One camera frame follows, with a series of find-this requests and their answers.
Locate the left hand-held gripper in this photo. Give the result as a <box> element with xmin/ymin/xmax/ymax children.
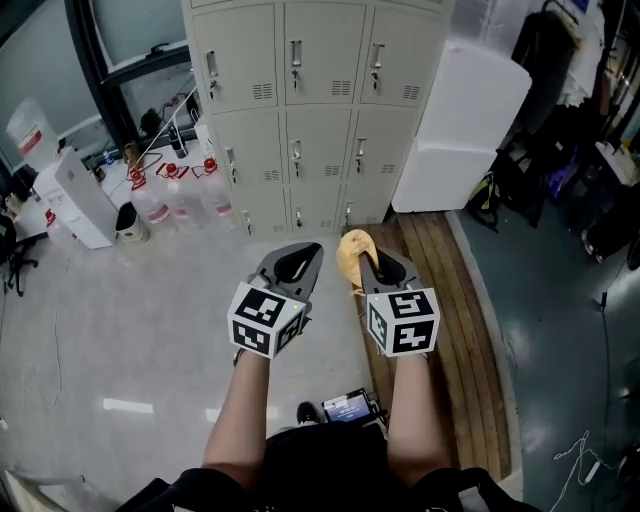
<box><xmin>227</xmin><ymin>242</ymin><xmax>325</xmax><ymax>360</ymax></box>

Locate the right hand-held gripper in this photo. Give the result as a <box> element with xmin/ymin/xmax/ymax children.
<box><xmin>359</xmin><ymin>249</ymin><xmax>441</xmax><ymax>359</ymax></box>

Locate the yellow wiping cloth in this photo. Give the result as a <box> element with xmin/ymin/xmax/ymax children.
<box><xmin>335</xmin><ymin>228</ymin><xmax>381</xmax><ymax>297</ymax></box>

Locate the grey metal locker cabinet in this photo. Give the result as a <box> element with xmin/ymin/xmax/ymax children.
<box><xmin>179</xmin><ymin>0</ymin><xmax>456</xmax><ymax>245</ymax></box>

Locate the grey metal locker door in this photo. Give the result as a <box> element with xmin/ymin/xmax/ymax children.
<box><xmin>283</xmin><ymin>2</ymin><xmax>368</xmax><ymax>107</ymax></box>

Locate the person's left forearm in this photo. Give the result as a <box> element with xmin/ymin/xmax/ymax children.
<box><xmin>202</xmin><ymin>349</ymin><xmax>274</xmax><ymax>489</ymax></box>

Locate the person's right forearm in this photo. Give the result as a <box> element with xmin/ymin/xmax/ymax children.
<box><xmin>387</xmin><ymin>352</ymin><xmax>454</xmax><ymax>489</ymax></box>

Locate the wooden slat platform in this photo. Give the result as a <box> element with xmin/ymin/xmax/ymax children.
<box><xmin>342</xmin><ymin>212</ymin><xmax>512</xmax><ymax>484</ymax></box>

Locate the white foam block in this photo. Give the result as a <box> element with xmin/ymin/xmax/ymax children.
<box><xmin>390</xmin><ymin>138</ymin><xmax>500</xmax><ymax>215</ymax></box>
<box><xmin>417</xmin><ymin>40</ymin><xmax>532</xmax><ymax>154</ymax></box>

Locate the black and yellow bag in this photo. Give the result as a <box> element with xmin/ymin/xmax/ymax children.
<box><xmin>467</xmin><ymin>171</ymin><xmax>501</xmax><ymax>234</ymax></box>

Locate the small black monitor screen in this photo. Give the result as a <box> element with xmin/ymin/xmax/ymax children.
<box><xmin>320</xmin><ymin>388</ymin><xmax>374</xmax><ymax>424</ymax></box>

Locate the white waste bin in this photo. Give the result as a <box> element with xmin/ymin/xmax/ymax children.
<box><xmin>114</xmin><ymin>201</ymin><xmax>150</xmax><ymax>245</ymax></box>

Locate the black backpack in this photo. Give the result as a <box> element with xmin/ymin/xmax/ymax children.
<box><xmin>499</xmin><ymin>132</ymin><xmax>554</xmax><ymax>216</ymax></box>

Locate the low white table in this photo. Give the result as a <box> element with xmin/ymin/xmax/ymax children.
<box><xmin>9</xmin><ymin>144</ymin><xmax>214</xmax><ymax>241</ymax></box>

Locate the purple bag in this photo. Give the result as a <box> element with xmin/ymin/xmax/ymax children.
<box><xmin>547</xmin><ymin>147</ymin><xmax>581</xmax><ymax>201</ymax></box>

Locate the person's black clothing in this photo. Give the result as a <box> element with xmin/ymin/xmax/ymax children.
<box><xmin>114</xmin><ymin>424</ymin><xmax>544</xmax><ymax>512</ymax></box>

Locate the black pouch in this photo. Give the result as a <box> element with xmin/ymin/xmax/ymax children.
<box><xmin>138</xmin><ymin>107</ymin><xmax>164</xmax><ymax>136</ymax></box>

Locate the white water dispenser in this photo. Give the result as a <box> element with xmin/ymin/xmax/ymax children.
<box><xmin>32</xmin><ymin>146</ymin><xmax>119</xmax><ymax>250</ymax></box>

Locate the small white desk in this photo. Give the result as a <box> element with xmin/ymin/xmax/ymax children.
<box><xmin>594</xmin><ymin>141</ymin><xmax>640</xmax><ymax>186</ymax></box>

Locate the black office chair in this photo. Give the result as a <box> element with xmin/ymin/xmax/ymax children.
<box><xmin>0</xmin><ymin>192</ymin><xmax>40</xmax><ymax>299</ymax></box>

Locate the white hanging garment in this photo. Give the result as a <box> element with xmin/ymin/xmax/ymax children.
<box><xmin>564</xmin><ymin>19</ymin><xmax>607</xmax><ymax>109</ymax></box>

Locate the black framed glass partition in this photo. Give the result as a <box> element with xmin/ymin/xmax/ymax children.
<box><xmin>0</xmin><ymin>0</ymin><xmax>199</xmax><ymax>171</ymax></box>

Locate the white cable with adapter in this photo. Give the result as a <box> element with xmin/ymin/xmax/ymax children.
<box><xmin>552</xmin><ymin>429</ymin><xmax>619</xmax><ymax>512</ymax></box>

